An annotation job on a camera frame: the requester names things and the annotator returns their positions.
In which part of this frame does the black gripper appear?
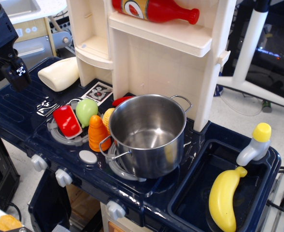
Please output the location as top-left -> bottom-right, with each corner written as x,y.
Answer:
0,49 -> 31,92

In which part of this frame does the yellow toy banana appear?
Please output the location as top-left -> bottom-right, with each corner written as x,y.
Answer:
209,167 -> 247,232

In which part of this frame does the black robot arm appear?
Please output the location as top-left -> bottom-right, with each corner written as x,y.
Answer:
0,4 -> 31,92

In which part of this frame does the stainless steel pot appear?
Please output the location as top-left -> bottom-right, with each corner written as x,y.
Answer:
99,94 -> 188,179

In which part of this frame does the silver toy dishwasher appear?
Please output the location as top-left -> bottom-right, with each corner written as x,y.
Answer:
0,0 -> 68,97

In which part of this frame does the red toy cheese wedge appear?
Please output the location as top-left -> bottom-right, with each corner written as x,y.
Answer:
53,105 -> 83,139

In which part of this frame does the green toy pear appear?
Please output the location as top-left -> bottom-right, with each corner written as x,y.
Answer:
75,99 -> 98,128

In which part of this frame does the grey left stove burner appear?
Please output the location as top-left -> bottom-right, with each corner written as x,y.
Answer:
47,99 -> 88,146

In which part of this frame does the grey stove burner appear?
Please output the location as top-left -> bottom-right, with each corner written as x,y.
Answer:
47,99 -> 88,146
105,144 -> 146,182

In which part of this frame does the grey left stove knob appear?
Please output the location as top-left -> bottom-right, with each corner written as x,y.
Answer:
31,154 -> 49,172

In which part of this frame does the grey stove knob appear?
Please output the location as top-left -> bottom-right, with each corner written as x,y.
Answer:
106,201 -> 126,220
55,169 -> 73,188
31,154 -> 49,172

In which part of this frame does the yellow toy corn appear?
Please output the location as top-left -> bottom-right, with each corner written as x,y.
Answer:
102,108 -> 115,130

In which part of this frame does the red toy chili pepper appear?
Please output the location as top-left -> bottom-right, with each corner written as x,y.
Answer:
112,96 -> 133,107

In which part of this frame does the orange toy carrot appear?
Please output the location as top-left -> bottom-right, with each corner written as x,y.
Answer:
88,115 -> 112,152

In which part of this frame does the grey round stove button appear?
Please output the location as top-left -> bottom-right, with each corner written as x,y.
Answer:
79,150 -> 98,164

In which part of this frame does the grey middle stove knob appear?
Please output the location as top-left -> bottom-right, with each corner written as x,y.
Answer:
55,169 -> 73,188

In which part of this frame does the grey right stove burner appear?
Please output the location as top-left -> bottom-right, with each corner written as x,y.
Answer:
105,144 -> 146,182

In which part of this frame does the red toy ketchup bottle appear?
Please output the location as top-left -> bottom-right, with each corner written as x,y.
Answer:
112,0 -> 200,25

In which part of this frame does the cream toy kitchen shelf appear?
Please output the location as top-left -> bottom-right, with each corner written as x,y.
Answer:
67,0 -> 236,131

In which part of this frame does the grey right stove knob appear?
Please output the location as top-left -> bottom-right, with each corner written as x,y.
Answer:
106,201 -> 126,220

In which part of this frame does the navy toy kitchen counter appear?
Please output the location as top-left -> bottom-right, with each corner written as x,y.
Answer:
0,57 -> 282,232

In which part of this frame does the grey yellow toy faucet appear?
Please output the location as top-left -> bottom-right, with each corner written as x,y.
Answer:
236,123 -> 271,167

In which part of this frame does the green small can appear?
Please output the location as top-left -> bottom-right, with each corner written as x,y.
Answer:
262,100 -> 272,113

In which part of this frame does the white stand frame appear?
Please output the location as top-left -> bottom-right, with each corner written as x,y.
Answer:
217,0 -> 284,107

